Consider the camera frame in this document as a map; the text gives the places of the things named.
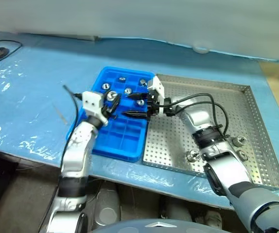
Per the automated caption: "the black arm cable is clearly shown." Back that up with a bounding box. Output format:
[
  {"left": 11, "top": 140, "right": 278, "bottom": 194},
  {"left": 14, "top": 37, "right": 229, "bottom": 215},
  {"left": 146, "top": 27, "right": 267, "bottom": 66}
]
[
  {"left": 62, "top": 84, "right": 84, "bottom": 175},
  {"left": 157, "top": 93, "right": 229, "bottom": 136}
]

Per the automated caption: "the grey robot torso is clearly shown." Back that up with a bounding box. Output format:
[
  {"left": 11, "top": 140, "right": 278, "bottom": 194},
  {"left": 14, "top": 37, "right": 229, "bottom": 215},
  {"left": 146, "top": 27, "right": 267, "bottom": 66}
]
[{"left": 92, "top": 218, "right": 230, "bottom": 233}]

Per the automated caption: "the thin black cable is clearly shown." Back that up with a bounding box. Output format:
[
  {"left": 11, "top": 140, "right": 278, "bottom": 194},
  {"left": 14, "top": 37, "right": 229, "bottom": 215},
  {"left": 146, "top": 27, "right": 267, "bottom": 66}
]
[{"left": 0, "top": 39, "right": 24, "bottom": 71}]

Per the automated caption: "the perforated steel tray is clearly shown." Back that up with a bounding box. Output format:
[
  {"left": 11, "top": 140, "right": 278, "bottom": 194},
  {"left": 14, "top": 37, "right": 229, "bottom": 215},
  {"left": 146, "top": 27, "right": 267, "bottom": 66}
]
[{"left": 142, "top": 73, "right": 279, "bottom": 190}]

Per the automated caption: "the brown cardboard panel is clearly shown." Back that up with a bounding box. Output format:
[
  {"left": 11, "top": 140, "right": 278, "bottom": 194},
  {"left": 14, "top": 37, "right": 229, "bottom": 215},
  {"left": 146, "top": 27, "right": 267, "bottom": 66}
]
[{"left": 258, "top": 59, "right": 279, "bottom": 120}]

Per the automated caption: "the blue plastic compartment tray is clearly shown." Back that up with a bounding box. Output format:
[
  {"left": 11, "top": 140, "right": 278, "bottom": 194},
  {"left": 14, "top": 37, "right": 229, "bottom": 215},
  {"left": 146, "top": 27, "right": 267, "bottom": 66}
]
[{"left": 66, "top": 66, "right": 156, "bottom": 163}]

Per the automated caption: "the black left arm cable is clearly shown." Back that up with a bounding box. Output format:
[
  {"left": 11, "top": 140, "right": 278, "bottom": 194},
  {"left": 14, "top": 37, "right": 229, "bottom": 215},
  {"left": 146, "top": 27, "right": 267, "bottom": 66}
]
[{"left": 62, "top": 84, "right": 84, "bottom": 175}]

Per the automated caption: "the dark grey rounded shape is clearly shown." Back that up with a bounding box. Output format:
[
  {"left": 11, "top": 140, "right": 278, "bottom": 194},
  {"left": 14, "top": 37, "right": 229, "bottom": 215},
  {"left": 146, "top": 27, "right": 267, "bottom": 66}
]
[{"left": 91, "top": 184, "right": 122, "bottom": 231}]

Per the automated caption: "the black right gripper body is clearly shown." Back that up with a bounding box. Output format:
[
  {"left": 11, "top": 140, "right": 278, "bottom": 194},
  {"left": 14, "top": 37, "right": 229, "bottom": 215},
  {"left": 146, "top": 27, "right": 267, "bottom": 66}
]
[{"left": 146, "top": 89, "right": 160, "bottom": 120}]

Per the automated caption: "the blue plastic table cover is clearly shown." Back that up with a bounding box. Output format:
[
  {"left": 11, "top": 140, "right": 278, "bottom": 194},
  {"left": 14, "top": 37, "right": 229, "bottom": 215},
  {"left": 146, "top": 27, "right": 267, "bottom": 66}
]
[{"left": 0, "top": 29, "right": 279, "bottom": 212}]

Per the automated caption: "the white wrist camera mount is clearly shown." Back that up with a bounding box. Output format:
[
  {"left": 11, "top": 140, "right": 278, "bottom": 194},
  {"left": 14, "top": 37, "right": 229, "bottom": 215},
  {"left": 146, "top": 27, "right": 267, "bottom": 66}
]
[
  {"left": 146, "top": 75, "right": 166, "bottom": 117},
  {"left": 82, "top": 90, "right": 105, "bottom": 117}
]

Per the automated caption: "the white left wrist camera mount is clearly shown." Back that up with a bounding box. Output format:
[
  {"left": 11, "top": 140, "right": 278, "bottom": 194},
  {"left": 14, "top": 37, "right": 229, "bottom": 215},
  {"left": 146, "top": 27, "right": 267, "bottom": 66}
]
[{"left": 82, "top": 90, "right": 105, "bottom": 117}]

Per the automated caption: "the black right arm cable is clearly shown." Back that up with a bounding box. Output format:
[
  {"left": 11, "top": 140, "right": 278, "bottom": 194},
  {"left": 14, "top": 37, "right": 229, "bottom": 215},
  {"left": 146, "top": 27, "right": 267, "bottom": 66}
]
[{"left": 157, "top": 93, "right": 229, "bottom": 136}]

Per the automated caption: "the white round knob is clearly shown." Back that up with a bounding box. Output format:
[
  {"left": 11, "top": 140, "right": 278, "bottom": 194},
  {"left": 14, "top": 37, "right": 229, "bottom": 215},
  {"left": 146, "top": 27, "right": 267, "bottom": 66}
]
[{"left": 192, "top": 43, "right": 211, "bottom": 54}]

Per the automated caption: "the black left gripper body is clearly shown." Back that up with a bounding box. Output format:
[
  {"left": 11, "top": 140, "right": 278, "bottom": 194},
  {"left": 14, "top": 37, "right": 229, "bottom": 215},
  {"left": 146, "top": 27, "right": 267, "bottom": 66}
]
[{"left": 101, "top": 104, "right": 114, "bottom": 122}]

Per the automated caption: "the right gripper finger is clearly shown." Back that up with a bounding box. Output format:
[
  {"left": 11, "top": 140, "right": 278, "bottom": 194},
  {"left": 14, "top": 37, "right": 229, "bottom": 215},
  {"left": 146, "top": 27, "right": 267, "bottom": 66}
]
[
  {"left": 125, "top": 93, "right": 150, "bottom": 100},
  {"left": 121, "top": 110, "right": 150, "bottom": 119}
]

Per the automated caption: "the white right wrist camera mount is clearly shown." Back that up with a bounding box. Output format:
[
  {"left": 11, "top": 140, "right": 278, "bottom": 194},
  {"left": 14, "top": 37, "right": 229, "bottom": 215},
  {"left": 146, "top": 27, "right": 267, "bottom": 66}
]
[{"left": 146, "top": 75, "right": 166, "bottom": 117}]

